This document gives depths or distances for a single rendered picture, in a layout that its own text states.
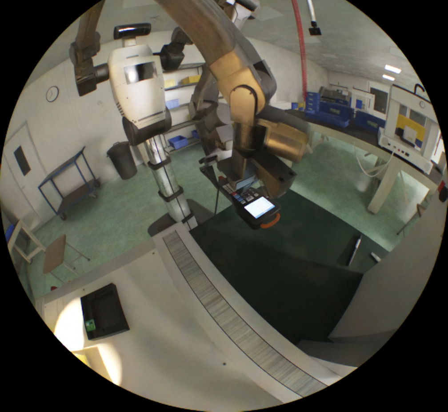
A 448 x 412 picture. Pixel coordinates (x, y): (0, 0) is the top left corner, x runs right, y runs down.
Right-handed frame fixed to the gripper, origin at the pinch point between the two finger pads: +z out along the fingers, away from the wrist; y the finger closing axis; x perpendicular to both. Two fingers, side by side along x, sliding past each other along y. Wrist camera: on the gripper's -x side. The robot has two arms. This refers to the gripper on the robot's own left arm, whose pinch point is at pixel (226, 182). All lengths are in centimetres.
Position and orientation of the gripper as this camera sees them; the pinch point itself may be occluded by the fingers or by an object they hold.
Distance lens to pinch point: 44.9
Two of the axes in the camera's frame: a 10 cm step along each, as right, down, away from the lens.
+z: 3.6, 9.2, 1.7
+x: -3.9, -0.2, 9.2
